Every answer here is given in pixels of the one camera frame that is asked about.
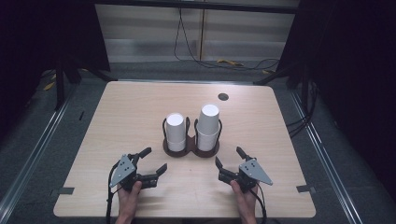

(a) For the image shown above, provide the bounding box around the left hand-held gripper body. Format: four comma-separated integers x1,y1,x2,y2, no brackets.
109,153,159,192

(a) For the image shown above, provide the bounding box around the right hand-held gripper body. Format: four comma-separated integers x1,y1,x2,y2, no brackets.
218,158,274,193

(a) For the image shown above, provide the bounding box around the dark brown double cup holder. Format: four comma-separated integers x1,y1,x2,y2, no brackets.
162,116,224,159

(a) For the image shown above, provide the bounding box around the white paper cup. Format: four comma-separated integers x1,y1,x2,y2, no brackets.
165,112,187,144
196,104,220,136
196,128,219,152
166,139,187,153

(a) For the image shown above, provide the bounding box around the person's right hand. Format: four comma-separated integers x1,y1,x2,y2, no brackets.
230,179,259,218

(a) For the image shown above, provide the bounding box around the person's left hand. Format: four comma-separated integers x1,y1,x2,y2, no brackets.
116,180,144,218

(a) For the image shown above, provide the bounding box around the grey tape strip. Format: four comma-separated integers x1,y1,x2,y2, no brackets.
295,184,317,194
49,187,76,197

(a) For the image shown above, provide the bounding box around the black metal stand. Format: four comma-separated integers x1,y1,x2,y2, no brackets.
54,55,119,111
252,62,312,104

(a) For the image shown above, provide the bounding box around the dark curtain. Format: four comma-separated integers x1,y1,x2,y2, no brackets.
276,0,396,200
0,0,111,138

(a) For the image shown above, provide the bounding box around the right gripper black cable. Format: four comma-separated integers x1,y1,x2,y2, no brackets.
248,182,269,224

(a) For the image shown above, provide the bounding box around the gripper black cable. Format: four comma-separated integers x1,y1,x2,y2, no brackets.
248,182,269,224
105,163,123,224

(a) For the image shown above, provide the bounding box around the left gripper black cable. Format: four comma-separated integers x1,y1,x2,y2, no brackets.
105,163,123,224

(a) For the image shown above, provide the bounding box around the bundle of black floor cables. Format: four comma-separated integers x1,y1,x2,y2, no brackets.
285,81,319,138

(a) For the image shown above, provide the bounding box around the metal floor rail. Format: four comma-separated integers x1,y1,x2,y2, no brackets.
0,83,79,216
288,88,363,224

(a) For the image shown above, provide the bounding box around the black hanging wall cable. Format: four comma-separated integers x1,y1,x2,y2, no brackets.
173,7,280,72

